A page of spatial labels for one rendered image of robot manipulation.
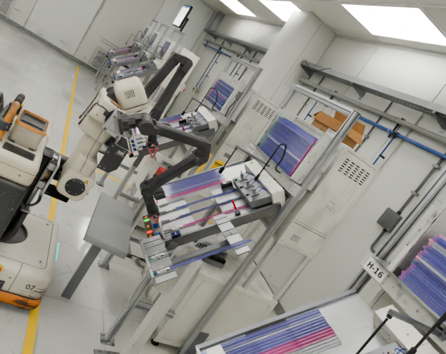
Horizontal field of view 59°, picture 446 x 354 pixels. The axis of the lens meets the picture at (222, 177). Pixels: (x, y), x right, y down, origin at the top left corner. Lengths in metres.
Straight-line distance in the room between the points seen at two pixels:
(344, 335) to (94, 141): 1.52
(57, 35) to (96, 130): 8.64
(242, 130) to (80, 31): 7.53
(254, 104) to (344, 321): 2.40
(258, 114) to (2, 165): 2.34
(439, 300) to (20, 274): 1.91
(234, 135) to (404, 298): 2.43
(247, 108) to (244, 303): 1.77
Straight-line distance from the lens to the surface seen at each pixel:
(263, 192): 2.40
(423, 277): 1.64
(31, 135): 2.19
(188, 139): 2.13
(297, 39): 5.67
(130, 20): 10.73
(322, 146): 2.32
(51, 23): 10.75
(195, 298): 2.57
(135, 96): 2.13
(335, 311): 1.77
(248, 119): 3.70
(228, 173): 2.82
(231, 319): 2.78
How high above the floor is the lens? 1.63
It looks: 11 degrees down
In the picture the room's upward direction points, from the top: 34 degrees clockwise
